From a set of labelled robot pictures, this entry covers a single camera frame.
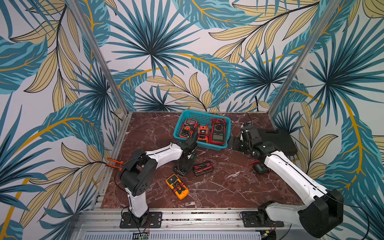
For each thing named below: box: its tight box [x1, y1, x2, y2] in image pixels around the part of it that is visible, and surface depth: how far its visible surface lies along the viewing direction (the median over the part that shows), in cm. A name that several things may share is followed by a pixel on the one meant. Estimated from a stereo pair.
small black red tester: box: [193, 162, 214, 176], surface depth 89 cm
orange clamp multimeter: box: [197, 125, 209, 143], surface depth 103 cm
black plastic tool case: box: [261, 128, 298, 156], surface depth 100 cm
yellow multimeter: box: [165, 174, 190, 200], surface depth 81 cm
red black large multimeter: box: [210, 117, 227, 145], surface depth 100 cm
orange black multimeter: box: [179, 118, 199, 139], surface depth 100 cm
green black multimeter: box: [173, 148, 198, 176], surface depth 83 cm
